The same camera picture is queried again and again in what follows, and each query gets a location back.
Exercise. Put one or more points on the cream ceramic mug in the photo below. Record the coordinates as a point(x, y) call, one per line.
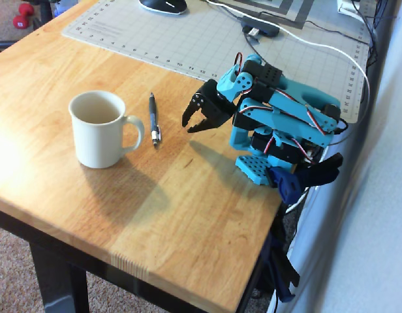
point(96, 143)

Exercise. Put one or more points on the dark pen with silver clip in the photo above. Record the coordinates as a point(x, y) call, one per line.
point(152, 114)

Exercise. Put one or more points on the translucent gridded cutting mat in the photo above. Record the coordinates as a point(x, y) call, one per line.
point(188, 42)

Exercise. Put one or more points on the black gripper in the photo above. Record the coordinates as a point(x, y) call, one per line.
point(211, 109)

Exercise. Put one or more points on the black USB hub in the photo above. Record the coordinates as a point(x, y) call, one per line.
point(266, 28)

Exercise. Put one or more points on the black table frame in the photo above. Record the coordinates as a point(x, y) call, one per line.
point(54, 280)

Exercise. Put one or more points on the blue and black bar clamp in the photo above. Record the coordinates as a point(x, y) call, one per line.
point(289, 186)

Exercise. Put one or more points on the black and white computer mouse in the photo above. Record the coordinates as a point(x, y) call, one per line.
point(162, 5)

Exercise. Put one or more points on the small white box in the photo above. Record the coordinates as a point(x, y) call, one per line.
point(346, 6)

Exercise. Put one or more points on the gray white patterned sheet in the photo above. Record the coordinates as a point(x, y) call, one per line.
point(295, 16)

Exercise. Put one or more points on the red dumbbell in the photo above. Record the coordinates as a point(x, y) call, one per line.
point(21, 19)

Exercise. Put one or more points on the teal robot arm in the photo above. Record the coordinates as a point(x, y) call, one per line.
point(299, 94)

